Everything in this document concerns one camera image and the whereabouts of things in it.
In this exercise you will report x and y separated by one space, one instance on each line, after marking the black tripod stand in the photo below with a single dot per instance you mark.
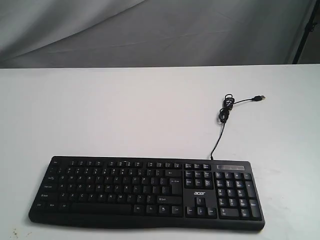
308 28

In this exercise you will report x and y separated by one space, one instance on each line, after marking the grey backdrop cloth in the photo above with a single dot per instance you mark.
150 33

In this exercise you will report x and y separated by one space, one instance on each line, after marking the black acer keyboard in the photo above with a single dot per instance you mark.
138 193

